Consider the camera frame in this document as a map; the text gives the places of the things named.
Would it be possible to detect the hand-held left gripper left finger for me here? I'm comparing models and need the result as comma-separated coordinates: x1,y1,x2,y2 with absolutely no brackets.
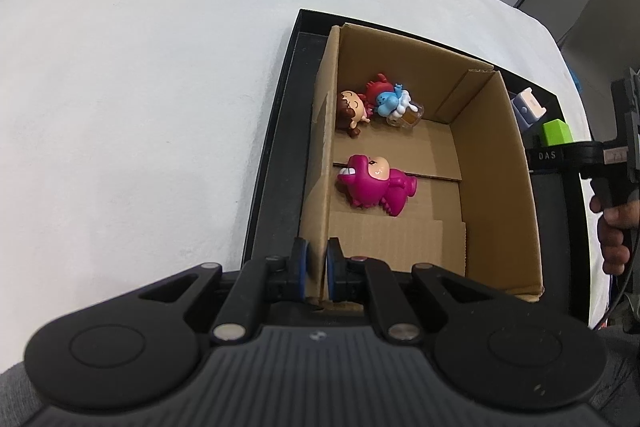
135,237,311,343

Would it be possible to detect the black tray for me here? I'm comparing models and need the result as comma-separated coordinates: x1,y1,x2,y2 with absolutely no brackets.
239,8,593,328

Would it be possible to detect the grey chair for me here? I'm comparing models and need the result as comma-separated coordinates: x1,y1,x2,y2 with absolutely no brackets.
560,0,640,72

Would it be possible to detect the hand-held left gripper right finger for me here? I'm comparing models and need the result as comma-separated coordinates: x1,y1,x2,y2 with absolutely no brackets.
325,236,506,343

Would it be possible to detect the blue figurine with cup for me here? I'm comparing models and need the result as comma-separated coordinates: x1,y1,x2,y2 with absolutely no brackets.
376,83,426,130

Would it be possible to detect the pink dinosaur figurine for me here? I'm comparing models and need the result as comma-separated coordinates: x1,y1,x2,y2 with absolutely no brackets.
336,153,418,217

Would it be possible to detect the person's right hand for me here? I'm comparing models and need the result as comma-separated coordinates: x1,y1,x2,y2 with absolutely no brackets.
589,194,640,277

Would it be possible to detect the green cube toy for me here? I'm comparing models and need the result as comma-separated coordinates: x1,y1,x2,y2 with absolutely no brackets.
542,119,575,146

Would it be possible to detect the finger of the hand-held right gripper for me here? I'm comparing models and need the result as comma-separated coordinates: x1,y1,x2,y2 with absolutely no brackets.
525,141,608,172

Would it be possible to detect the brown-haired red figurine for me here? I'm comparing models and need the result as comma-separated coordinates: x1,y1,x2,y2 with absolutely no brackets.
334,73,396,138

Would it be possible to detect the lavender white toy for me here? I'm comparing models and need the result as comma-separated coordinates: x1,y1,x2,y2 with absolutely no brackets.
511,88,546,128

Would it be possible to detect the brown cardboard box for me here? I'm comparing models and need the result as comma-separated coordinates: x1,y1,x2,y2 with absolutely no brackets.
299,23,545,308

